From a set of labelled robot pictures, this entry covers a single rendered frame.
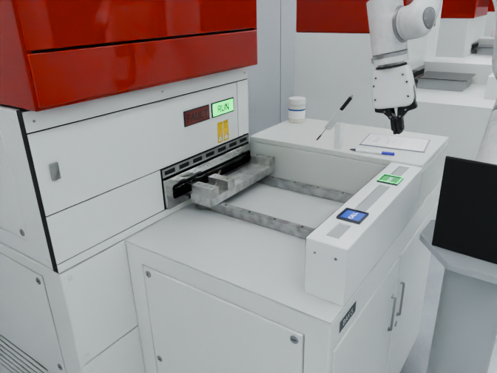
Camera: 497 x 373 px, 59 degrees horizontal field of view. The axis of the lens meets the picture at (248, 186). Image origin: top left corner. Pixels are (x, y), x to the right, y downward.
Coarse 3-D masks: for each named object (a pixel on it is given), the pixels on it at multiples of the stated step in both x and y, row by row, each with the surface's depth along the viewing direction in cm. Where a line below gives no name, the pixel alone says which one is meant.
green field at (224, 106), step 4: (228, 100) 146; (232, 100) 148; (212, 104) 140; (216, 104) 142; (220, 104) 144; (224, 104) 145; (228, 104) 147; (232, 104) 149; (216, 108) 142; (220, 108) 144; (224, 108) 146; (228, 108) 147; (232, 108) 149; (216, 112) 143; (220, 112) 144; (224, 112) 146
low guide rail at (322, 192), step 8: (272, 176) 154; (272, 184) 153; (280, 184) 151; (288, 184) 149; (296, 184) 148; (304, 184) 147; (304, 192) 147; (312, 192) 145; (320, 192) 143; (328, 192) 141; (336, 192) 140; (344, 192) 140; (336, 200) 140; (344, 200) 139
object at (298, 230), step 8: (208, 208) 137; (216, 208) 135; (224, 208) 133; (232, 208) 131; (240, 208) 131; (232, 216) 132; (240, 216) 130; (248, 216) 128; (256, 216) 126; (264, 216) 125; (264, 224) 125; (272, 224) 124; (280, 224) 122; (288, 224) 120; (296, 224) 120; (288, 232) 121; (296, 232) 120; (304, 232) 118
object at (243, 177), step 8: (248, 168) 154; (256, 168) 154; (264, 168) 153; (272, 168) 156; (232, 176) 147; (240, 176) 147; (248, 176) 147; (256, 176) 149; (264, 176) 153; (240, 184) 142; (248, 184) 146; (224, 192) 135; (232, 192) 139; (192, 200) 134; (200, 200) 132; (208, 200) 130; (216, 200) 132
